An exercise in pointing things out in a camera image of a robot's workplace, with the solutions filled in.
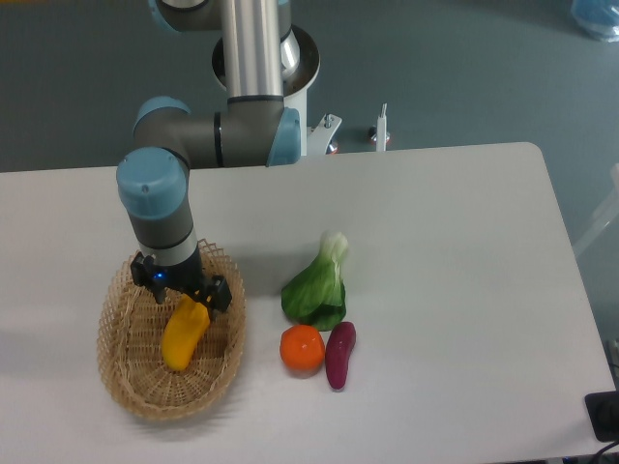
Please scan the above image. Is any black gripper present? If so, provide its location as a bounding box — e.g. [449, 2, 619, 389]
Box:
[130, 247, 232, 322]

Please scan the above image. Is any yellow mango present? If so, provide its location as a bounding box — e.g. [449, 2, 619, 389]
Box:
[161, 296, 211, 371]

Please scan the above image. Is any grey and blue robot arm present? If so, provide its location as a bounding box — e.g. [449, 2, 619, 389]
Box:
[116, 1, 305, 314]

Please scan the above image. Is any woven wicker basket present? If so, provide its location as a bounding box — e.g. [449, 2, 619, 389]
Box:
[97, 240, 247, 421]

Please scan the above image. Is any green bok choy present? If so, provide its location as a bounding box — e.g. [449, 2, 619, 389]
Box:
[280, 232, 348, 332]

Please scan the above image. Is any orange tangerine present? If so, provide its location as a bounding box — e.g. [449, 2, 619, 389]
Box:
[280, 325, 326, 371]

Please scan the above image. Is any purple sweet potato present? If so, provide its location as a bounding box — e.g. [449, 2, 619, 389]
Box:
[325, 322, 357, 391]

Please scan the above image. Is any black device at table edge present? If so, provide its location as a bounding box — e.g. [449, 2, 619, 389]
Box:
[584, 391, 618, 443]

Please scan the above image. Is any blue plastic bag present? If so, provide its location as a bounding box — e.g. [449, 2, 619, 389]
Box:
[571, 0, 618, 43]

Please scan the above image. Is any white bracket with red feet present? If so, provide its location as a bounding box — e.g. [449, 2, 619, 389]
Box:
[368, 102, 391, 152]

